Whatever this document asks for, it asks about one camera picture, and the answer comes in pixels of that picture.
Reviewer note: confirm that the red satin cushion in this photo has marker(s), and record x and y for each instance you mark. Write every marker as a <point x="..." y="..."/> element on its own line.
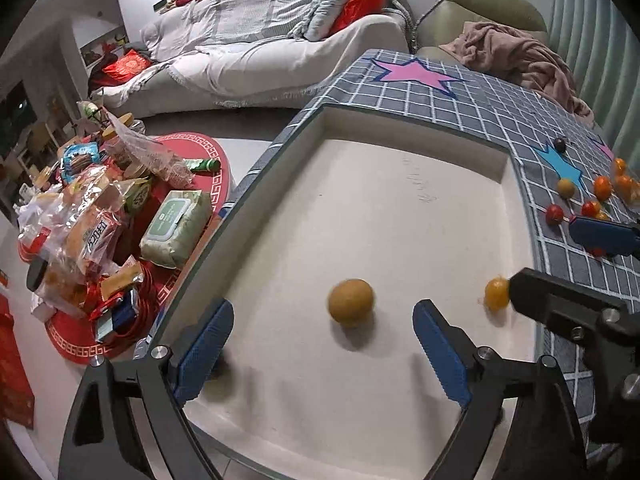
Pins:
<point x="360" y="7"/>

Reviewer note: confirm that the green wet wipes pack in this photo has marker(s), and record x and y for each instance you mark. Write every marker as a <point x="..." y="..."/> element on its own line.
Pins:
<point x="175" y="225"/>

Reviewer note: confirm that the pink blanket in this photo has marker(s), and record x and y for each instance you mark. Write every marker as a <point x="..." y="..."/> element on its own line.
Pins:
<point x="525" y="60"/>

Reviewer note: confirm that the white shallow tray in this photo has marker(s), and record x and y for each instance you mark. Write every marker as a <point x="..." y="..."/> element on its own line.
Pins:
<point x="375" y="210"/>

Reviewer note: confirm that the white wall shelf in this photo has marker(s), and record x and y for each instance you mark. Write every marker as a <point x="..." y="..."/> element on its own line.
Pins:
<point x="100" y="47"/>

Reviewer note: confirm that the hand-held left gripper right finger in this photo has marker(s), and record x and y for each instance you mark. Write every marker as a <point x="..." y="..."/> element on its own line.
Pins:
<point x="440" y="355"/>

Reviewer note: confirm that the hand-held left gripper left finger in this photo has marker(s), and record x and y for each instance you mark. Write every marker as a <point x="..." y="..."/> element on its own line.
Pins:
<point x="205" y="350"/>

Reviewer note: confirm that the green armchair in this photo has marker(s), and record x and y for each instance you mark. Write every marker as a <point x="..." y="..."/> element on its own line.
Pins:
<point x="495" y="5"/>

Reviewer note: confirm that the green bottle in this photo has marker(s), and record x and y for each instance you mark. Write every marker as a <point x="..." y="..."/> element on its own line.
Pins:
<point x="202" y="165"/>

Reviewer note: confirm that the brown longan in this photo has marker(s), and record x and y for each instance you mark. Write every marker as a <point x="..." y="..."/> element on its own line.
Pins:
<point x="350" y="302"/>
<point x="566" y="187"/>

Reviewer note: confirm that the white sofa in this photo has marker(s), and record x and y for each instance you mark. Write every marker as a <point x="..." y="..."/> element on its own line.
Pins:
<point x="250" y="70"/>

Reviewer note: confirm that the green round snack packet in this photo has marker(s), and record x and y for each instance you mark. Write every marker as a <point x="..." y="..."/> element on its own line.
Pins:
<point x="137" y="195"/>

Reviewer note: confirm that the orange kumquat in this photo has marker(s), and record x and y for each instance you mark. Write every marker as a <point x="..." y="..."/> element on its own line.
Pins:
<point x="619" y="165"/>
<point x="602" y="187"/>

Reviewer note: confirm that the red cherry tomato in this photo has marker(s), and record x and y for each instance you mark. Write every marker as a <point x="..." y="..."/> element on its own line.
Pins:
<point x="597" y="252"/>
<point x="590" y="207"/>
<point x="553" y="213"/>

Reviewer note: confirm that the red cloth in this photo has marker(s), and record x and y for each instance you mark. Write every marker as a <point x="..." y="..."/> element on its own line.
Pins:
<point x="12" y="375"/>

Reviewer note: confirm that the black round container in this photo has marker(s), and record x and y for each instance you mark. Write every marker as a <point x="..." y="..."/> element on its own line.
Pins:
<point x="37" y="275"/>

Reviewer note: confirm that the clear bread bag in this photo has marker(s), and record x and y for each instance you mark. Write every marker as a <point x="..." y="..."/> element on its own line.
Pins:
<point x="90" y="240"/>

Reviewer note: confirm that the yellow snack packet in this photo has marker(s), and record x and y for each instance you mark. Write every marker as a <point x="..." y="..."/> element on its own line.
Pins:
<point x="120" y="280"/>

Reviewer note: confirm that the red patterned cushion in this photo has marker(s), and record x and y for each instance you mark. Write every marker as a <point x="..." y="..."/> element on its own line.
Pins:
<point x="127" y="67"/>

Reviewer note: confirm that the crumpled clear plastic bag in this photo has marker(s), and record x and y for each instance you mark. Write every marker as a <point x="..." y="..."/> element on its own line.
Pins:
<point x="145" y="150"/>

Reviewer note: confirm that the grey checked star tablecloth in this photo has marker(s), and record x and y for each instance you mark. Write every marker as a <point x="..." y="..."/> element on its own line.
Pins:
<point x="450" y="105"/>

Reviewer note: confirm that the pale green curtain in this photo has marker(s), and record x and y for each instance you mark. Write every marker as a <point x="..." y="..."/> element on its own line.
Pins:
<point x="590" y="35"/>

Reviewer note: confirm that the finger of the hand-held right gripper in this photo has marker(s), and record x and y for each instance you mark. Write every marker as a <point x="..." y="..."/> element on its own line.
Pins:
<point x="600" y="235"/>
<point x="540" y="290"/>

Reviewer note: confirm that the blue snack packet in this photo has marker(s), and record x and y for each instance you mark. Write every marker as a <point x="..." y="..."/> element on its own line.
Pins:
<point x="77" y="157"/>

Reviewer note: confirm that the yellow cherry tomato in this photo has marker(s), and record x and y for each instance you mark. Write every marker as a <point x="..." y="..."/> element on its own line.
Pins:
<point x="496" y="294"/>

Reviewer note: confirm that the grey striped blanket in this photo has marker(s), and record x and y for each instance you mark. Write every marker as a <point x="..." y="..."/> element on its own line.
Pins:
<point x="260" y="15"/>

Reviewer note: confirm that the dark purple grape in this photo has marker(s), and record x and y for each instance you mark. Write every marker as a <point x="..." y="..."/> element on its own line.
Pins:
<point x="559" y="145"/>

